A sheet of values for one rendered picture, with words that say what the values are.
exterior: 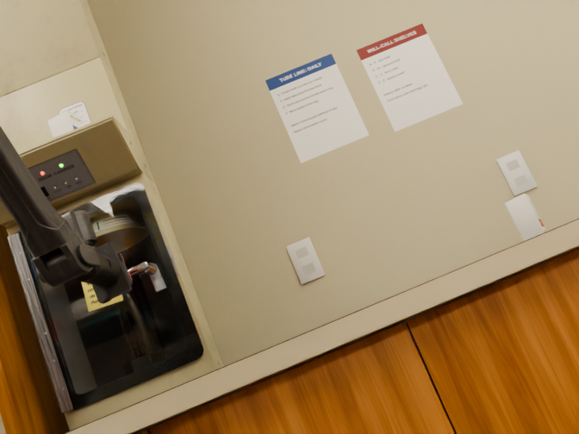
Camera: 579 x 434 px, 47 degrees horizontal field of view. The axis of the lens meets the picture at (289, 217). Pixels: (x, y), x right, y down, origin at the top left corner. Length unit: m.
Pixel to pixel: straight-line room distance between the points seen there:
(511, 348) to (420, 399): 0.17
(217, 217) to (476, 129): 0.77
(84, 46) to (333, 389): 0.98
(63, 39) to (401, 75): 0.93
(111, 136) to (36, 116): 0.24
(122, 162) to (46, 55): 0.35
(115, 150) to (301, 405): 0.67
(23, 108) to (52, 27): 0.20
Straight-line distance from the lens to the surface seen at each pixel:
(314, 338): 1.07
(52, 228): 1.12
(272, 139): 1.91
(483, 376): 1.12
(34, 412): 1.48
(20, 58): 1.69
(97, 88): 1.58
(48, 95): 1.62
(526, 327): 1.14
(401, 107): 1.94
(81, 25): 1.67
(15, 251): 1.53
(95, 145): 1.44
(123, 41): 2.12
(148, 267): 1.37
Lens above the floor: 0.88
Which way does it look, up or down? 13 degrees up
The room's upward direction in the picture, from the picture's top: 23 degrees counter-clockwise
